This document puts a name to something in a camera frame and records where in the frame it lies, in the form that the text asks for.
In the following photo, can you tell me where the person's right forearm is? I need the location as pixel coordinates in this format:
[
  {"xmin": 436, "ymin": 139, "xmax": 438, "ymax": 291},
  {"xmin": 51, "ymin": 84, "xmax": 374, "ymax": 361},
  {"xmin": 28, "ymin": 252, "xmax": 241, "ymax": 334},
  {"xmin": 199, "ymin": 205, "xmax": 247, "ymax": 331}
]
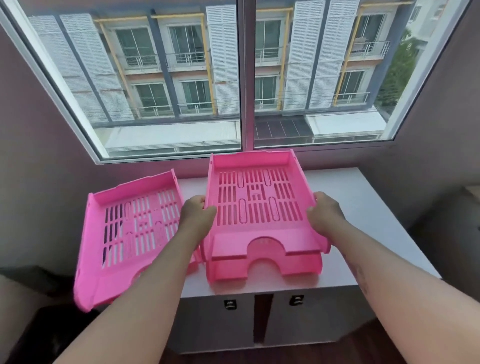
[{"xmin": 324, "ymin": 219, "xmax": 480, "ymax": 364}]

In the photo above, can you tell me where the white framed sliding window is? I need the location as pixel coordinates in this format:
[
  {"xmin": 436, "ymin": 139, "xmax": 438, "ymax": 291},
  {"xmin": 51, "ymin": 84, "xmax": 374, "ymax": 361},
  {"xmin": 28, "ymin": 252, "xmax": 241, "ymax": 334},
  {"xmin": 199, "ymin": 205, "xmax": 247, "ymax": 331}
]
[{"xmin": 0, "ymin": 0, "xmax": 474, "ymax": 166}]

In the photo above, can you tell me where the green tree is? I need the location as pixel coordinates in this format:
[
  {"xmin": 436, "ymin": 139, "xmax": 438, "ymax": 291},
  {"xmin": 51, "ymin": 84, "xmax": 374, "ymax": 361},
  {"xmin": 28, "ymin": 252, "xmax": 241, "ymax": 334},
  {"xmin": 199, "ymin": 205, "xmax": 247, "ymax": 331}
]
[{"xmin": 375, "ymin": 29, "xmax": 421, "ymax": 109}]

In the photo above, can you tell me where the person's right hand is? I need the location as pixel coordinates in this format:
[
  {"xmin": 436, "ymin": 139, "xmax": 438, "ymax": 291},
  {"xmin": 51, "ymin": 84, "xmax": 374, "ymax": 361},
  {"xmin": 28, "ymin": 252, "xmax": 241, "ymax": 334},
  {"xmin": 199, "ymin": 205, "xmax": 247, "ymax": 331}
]
[{"xmin": 307, "ymin": 191, "xmax": 347, "ymax": 244}]

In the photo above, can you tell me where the pink plastic paper tray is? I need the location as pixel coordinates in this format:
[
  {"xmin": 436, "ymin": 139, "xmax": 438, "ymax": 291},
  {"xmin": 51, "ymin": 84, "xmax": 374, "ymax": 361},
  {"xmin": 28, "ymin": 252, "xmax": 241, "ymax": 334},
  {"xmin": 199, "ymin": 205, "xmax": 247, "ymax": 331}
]
[
  {"xmin": 73, "ymin": 169, "xmax": 203, "ymax": 313},
  {"xmin": 202, "ymin": 150, "xmax": 332, "ymax": 264},
  {"xmin": 200, "ymin": 240, "xmax": 324, "ymax": 284}
]

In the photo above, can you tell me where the person's left hand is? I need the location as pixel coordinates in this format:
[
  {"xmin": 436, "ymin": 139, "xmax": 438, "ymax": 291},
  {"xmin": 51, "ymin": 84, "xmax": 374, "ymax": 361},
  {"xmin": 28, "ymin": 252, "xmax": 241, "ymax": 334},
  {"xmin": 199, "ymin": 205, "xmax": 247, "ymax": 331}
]
[{"xmin": 178, "ymin": 194, "xmax": 218, "ymax": 247}]

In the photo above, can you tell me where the dark upholstered seat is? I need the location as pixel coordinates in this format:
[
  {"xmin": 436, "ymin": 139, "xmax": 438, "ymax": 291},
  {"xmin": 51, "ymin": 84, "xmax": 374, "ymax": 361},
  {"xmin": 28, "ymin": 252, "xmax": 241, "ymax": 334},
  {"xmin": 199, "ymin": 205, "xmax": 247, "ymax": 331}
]
[{"xmin": 0, "ymin": 264, "xmax": 103, "ymax": 364}]

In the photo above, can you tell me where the apartment building with shutters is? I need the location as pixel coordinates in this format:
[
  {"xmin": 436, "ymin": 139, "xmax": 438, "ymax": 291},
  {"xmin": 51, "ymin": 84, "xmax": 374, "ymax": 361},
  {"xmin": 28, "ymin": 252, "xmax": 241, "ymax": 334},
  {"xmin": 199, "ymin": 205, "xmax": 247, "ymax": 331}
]
[{"xmin": 22, "ymin": 0, "xmax": 451, "ymax": 158}]

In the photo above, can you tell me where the white cabinet door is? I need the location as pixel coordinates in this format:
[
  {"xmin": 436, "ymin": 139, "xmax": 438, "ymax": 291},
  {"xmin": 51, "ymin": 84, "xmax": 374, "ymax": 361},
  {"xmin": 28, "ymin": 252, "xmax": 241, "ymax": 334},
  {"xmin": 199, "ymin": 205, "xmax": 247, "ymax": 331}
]
[
  {"xmin": 169, "ymin": 293, "xmax": 256, "ymax": 354},
  {"xmin": 262, "ymin": 286, "xmax": 376, "ymax": 346}
]

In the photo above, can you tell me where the white low cabinet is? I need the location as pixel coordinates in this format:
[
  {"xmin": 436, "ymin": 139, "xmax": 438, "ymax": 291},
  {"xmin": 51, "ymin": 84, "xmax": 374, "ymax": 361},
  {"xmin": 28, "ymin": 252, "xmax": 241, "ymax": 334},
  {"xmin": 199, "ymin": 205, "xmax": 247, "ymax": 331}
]
[{"xmin": 165, "ymin": 167, "xmax": 442, "ymax": 355}]

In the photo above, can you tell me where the person's left forearm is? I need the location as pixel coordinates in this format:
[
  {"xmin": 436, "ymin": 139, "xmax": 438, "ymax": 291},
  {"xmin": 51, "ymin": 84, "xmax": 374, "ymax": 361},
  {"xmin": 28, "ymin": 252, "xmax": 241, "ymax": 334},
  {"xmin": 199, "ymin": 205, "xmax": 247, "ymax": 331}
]
[{"xmin": 54, "ymin": 232, "xmax": 207, "ymax": 364}]

